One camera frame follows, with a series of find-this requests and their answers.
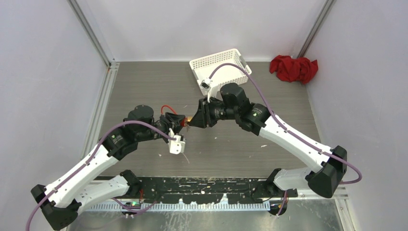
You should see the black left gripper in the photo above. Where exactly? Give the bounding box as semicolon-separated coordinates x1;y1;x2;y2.
137;114;185;145

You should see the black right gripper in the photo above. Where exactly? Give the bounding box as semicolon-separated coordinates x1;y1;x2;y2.
189;96;239;129

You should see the red cable padlock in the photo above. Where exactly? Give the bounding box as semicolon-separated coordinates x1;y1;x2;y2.
160;104;188;127

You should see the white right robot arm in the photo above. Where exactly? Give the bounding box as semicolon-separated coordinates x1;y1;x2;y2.
188;83;347;198

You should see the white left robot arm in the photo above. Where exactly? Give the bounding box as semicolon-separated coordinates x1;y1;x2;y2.
25;105;188;231

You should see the white perforated plastic basket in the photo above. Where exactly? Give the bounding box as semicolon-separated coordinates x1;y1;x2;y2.
189;48;252;91

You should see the crumpled red cloth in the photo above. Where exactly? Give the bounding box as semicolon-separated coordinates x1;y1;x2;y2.
269;55;319;84

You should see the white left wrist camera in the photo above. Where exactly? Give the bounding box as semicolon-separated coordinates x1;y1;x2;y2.
168;128;186;154

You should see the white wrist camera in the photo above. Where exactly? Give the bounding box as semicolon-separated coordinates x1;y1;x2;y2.
168;128;186;154
198;78;219;103

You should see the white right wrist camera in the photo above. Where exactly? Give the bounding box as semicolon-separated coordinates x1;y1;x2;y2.
198;78;219;103

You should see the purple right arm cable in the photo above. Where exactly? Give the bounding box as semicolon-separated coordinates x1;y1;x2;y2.
208;63;363;185

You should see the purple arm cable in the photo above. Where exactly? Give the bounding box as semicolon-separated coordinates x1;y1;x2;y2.
25;120;178;231
208;63;363;185

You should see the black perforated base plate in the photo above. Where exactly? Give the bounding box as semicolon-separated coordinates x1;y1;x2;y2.
117;177;284;205

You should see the aluminium slotted rail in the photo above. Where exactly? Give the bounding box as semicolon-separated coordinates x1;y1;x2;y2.
86;201;270;212

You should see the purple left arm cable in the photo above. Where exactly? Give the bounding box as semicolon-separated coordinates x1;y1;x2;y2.
25;120;178;231

